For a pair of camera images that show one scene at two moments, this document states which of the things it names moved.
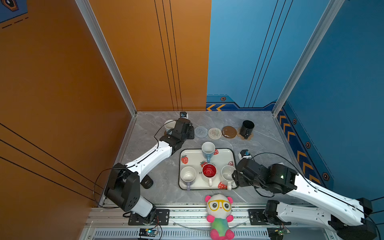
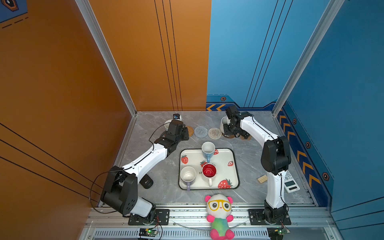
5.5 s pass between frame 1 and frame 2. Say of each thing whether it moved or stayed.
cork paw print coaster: stayed
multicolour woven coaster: stayed
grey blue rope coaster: stayed
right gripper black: moved
